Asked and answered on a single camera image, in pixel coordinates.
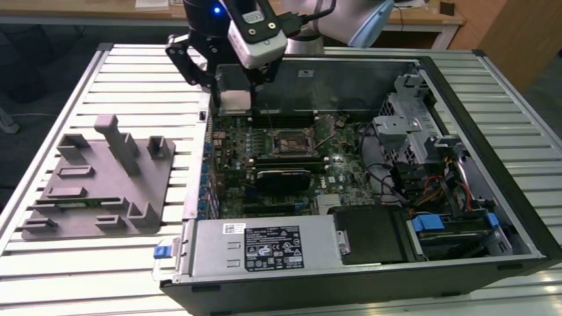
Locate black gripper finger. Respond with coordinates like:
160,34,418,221
250,55,283,99
164,34,220,93

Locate silver CPU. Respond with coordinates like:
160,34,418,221
217,88,255,116

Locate CPU socket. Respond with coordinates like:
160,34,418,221
270,128,319,157

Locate RAM slot with white clips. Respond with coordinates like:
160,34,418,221
252,109,319,115
248,165,330,172
248,158,330,165
246,115,319,122

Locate white paper box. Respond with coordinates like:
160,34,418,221
135,0,171,10

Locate perforated metal drive cage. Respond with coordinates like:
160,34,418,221
371,74,450,167

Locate black graphics card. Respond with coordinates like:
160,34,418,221
254,168,314,200

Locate wooden desk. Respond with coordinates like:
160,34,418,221
0,0,468,50

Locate grey parts rack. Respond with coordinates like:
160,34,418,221
19,114,179,242

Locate small silver heatsink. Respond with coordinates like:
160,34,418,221
316,194,344,210

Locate green motherboard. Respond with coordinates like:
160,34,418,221
205,110,407,221

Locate grey metal stand foot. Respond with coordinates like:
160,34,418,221
0,107,21,134

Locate green RAM stick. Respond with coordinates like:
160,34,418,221
35,196,124,209

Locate silver power supply unit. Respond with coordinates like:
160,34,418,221
173,215,348,280

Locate wooden cabinet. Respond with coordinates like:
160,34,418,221
447,0,562,95

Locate hard disk in blue carrier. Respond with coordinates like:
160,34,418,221
406,212,502,263

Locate black open PC case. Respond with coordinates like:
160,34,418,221
151,49,553,316

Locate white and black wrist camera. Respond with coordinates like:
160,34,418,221
224,0,290,70

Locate yellow orange power wires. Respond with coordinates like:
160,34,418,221
406,176,444,211

